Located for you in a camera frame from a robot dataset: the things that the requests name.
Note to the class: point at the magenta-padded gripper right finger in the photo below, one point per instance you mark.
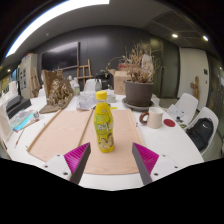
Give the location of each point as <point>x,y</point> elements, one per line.
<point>146,158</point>

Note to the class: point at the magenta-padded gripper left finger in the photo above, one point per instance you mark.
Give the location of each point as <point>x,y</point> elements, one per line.
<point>78,158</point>

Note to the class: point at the yellow drink bottle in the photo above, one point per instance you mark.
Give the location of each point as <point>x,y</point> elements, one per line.
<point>104,130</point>

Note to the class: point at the tan wooden board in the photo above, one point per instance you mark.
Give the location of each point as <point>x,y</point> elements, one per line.
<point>63,133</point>

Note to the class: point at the flat round red coaster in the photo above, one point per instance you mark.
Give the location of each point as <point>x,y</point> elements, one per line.
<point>169,122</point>

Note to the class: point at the grey plant saucer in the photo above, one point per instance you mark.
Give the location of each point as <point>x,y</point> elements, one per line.
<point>133,107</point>

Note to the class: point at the papers with dark objects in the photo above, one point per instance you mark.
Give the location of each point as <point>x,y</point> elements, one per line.
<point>175,112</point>

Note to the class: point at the printed paper stack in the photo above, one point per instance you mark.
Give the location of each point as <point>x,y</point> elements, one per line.
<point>86,100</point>

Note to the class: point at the black backpack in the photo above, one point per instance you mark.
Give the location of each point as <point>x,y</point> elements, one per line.
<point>200,133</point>

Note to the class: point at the yellow marker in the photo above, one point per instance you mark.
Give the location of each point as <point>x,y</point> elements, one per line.
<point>113,108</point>

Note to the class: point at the dark pot with dried plant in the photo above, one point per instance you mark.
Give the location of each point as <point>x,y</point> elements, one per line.
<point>138,93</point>

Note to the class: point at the stack of coloured books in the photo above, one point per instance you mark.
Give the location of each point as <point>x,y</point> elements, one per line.
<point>23,120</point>

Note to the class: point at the golden carved wooden sculpture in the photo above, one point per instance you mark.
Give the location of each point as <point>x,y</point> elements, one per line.
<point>60,93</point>

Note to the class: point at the small white cup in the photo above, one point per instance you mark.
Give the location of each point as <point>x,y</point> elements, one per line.
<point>111,98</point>

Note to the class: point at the clear bottle with green label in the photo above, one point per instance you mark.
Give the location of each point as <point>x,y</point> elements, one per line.
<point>77,89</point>

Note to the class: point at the white shell chair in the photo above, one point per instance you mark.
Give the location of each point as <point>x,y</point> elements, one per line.
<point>208,112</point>
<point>188,101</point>

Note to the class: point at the dark spray bottle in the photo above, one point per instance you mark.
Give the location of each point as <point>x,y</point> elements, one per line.
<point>98,85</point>

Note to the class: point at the brown cardboard box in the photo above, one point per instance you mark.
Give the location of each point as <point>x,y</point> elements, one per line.
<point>119,85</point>

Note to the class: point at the black box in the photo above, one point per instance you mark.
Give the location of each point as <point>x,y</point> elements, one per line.
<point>16,106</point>

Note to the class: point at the brown wooden figure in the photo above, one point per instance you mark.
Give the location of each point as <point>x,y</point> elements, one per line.
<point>195,87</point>

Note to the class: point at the wooden easel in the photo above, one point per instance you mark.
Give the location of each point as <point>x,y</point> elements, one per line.
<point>84,68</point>

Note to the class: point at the pale cabinet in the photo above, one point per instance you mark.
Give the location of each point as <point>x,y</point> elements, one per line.
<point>27,71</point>

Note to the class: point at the round ceiling spotlight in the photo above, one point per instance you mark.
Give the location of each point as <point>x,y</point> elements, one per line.
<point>205,38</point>
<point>175,35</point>

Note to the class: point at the long ceiling strip light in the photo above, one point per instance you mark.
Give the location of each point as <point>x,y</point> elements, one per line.
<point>50,16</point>

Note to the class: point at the dark wall screen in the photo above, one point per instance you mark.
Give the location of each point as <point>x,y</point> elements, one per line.
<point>60,56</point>

